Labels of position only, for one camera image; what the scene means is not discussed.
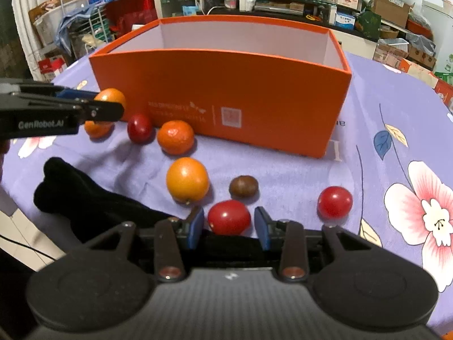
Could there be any orange with stem nub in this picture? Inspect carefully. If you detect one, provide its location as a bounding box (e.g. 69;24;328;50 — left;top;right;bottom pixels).
166;157;210;205

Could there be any metal wire cart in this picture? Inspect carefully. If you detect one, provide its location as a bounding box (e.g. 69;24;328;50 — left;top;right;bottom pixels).
58;0;118;61

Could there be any brown chestnut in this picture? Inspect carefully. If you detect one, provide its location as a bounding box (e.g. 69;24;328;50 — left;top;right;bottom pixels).
229;175;259;199

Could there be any dark green bag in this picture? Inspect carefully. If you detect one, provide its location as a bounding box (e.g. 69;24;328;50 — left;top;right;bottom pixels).
356;10;382;41

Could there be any brown cardboard box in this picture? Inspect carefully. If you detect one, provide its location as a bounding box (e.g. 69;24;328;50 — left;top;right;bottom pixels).
371;0;413;29

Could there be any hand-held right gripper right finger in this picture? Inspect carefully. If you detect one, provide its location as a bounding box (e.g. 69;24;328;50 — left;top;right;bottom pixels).
254;206;370;282

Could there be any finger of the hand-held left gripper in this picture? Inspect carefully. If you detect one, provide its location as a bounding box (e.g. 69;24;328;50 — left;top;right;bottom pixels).
53;85;101;102
76;101;125;125

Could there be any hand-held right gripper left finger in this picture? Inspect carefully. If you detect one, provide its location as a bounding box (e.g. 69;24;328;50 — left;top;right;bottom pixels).
81;206;205;283

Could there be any red bag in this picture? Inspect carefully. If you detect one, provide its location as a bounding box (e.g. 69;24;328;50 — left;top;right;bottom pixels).
105;0;159;37

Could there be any purple floral tablecloth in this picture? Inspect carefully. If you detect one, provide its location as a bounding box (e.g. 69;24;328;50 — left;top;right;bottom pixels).
0;48;453;337

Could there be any blue and white tissue box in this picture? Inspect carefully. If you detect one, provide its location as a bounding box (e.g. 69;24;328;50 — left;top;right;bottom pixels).
336;12;356;31

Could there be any orange cardboard box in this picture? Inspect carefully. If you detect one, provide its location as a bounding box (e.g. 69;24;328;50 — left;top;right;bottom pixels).
88;16;352;159

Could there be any silver media player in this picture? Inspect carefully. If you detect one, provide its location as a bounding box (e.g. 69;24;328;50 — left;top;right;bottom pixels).
255;2;305;12

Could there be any red tomato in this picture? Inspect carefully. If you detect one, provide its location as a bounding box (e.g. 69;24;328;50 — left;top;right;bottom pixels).
207;200;252;236
317;186;354;219

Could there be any black cloth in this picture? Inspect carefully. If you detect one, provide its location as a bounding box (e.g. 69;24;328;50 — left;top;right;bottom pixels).
33;156;178;245

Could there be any smooth orange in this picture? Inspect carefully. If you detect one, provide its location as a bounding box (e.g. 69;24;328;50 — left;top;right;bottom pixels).
93;88;127;107

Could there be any tangerine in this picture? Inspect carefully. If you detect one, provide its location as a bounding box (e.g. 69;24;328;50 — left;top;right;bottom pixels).
84;120;114;140
157;120;196;156

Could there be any red and white carton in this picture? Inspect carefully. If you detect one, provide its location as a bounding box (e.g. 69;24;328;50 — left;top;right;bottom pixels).
38;57;68;82

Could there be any orange gift box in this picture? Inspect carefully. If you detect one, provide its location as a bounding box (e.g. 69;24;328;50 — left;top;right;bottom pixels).
398;57;437;86

